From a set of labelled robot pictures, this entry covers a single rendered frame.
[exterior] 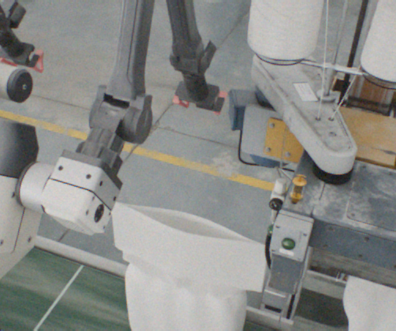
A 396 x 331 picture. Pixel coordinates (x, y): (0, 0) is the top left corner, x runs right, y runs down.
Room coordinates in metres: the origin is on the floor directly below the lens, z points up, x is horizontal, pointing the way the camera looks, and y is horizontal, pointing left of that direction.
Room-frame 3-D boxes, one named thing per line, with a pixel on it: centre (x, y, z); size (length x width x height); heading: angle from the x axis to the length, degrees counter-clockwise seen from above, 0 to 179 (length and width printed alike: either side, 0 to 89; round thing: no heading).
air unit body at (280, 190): (1.04, -0.21, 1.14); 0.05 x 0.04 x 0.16; 161
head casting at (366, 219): (0.89, -0.35, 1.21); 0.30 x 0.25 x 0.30; 71
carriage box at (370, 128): (1.22, -0.43, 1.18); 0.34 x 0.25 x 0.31; 161
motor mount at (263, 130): (1.23, -0.25, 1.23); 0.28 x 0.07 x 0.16; 71
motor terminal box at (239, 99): (1.32, -0.11, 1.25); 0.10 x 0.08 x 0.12; 6
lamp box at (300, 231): (0.79, -0.20, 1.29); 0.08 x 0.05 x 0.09; 71
